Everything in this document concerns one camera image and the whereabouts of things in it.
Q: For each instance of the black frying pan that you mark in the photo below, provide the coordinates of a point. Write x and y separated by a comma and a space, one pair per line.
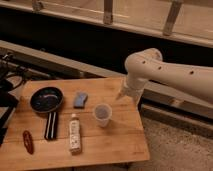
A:
48, 100

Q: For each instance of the black equipment with cables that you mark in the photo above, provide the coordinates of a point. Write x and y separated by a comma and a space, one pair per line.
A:
11, 84

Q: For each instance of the white labelled plastic bottle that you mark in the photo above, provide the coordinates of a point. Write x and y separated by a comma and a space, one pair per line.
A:
74, 135

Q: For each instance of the blue sponge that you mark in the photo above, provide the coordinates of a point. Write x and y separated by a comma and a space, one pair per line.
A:
80, 100

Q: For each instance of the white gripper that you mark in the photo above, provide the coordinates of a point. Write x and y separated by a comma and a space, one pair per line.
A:
134, 91

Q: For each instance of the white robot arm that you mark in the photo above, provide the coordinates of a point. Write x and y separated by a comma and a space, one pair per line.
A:
148, 65

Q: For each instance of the metal window frame rail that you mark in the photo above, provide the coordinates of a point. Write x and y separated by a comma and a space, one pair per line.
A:
187, 21

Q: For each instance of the clear plastic cup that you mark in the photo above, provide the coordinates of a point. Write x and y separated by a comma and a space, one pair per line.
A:
102, 114

